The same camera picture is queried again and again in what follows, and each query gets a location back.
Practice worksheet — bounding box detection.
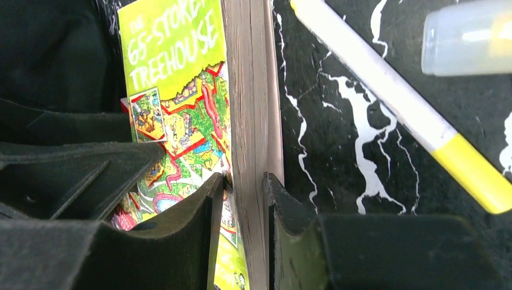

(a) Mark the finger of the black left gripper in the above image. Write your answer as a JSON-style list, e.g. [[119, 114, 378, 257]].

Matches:
[[1, 142, 164, 220]]

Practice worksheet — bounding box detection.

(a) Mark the white yellow marker pen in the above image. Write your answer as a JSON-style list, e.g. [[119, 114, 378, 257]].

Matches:
[[290, 1, 511, 214]]

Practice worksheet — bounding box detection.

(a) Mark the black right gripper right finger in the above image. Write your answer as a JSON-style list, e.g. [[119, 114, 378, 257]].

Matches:
[[263, 173, 501, 289]]

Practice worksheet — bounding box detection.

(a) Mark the black backpack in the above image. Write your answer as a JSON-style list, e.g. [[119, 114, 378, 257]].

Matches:
[[1, 1, 131, 145]]

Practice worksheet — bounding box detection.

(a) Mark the green treehouse book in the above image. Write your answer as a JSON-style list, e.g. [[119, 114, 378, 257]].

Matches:
[[113, 1, 283, 289]]

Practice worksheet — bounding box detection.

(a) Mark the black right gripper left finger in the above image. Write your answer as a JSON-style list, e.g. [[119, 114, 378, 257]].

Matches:
[[1, 173, 223, 289]]

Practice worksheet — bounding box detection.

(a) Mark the red treehouse book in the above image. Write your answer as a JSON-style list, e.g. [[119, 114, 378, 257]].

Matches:
[[120, 97, 130, 114]]

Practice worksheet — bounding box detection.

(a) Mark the orange highlighter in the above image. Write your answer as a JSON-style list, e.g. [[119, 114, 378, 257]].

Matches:
[[421, 1, 511, 77]]

